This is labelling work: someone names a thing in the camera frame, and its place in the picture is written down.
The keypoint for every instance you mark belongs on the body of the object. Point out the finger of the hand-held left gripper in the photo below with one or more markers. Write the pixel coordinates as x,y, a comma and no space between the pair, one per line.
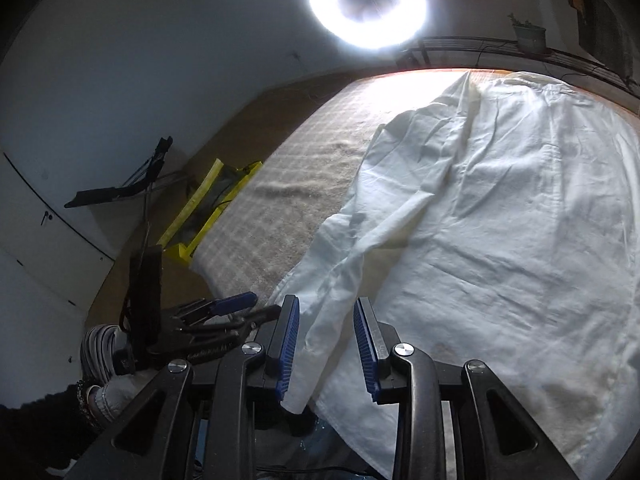
250,320
235,303

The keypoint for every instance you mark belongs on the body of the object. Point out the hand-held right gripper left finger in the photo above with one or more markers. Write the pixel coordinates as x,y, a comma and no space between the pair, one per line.
284,355

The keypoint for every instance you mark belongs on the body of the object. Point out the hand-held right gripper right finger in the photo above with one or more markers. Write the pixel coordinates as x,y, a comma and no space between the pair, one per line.
364,350

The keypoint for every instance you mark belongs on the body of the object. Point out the white shirt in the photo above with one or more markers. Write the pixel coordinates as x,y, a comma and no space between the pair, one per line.
475,235

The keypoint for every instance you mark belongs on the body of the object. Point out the person's left forearm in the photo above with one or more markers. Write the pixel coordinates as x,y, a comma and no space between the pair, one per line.
35,430

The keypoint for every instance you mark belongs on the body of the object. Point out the person's left hand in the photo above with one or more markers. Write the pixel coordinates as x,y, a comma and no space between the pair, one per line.
117,395

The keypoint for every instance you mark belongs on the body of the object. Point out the grey striped cloth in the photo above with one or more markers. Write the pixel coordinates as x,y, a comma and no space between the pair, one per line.
97,350

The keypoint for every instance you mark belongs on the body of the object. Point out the yellow box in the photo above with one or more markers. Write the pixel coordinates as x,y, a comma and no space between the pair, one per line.
192,207

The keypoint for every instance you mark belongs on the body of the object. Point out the black folding stand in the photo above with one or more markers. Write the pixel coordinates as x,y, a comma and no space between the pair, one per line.
107,193

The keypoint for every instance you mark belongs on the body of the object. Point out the beige checked blanket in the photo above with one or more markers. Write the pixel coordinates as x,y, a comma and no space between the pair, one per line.
300,160

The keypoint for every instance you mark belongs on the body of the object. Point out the potted plant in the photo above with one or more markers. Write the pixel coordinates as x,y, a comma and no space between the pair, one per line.
530,37

